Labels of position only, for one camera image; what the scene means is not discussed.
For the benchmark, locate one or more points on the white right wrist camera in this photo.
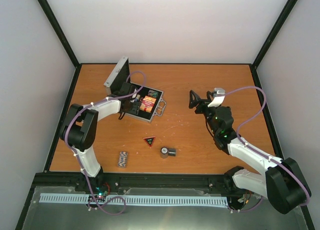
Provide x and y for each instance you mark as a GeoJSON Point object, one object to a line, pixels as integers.
{"type": "Point", "coordinates": [218, 95]}

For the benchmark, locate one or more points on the red card deck box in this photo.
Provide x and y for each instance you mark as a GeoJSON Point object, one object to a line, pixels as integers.
{"type": "Point", "coordinates": [147, 104]}

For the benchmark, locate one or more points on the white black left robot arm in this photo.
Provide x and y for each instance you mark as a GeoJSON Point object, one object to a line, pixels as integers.
{"type": "Point", "coordinates": [80, 125]}

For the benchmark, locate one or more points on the black chip stack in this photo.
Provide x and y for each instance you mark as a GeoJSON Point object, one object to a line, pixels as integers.
{"type": "Point", "coordinates": [172, 152]}

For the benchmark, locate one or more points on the grey chip stack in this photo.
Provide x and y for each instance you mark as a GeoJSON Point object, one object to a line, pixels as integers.
{"type": "Point", "coordinates": [164, 152]}

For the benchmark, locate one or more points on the light blue cable duct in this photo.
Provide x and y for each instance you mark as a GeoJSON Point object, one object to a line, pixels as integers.
{"type": "Point", "coordinates": [139, 200]}

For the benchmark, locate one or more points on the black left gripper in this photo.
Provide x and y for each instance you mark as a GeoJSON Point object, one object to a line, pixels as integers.
{"type": "Point", "coordinates": [135, 109]}

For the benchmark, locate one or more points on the aluminium poker case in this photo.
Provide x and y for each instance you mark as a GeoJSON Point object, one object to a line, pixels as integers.
{"type": "Point", "coordinates": [120, 74]}

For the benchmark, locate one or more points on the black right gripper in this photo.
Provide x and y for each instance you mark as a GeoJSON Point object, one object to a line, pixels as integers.
{"type": "Point", "coordinates": [197, 100]}

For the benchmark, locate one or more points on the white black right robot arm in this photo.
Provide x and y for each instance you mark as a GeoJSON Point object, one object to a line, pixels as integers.
{"type": "Point", "coordinates": [281, 181]}

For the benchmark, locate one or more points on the red green triangular button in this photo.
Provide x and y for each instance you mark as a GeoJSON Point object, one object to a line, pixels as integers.
{"type": "Point", "coordinates": [149, 141]}

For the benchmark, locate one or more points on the blue white chip stack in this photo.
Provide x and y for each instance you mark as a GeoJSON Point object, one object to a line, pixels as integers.
{"type": "Point", "coordinates": [122, 159]}

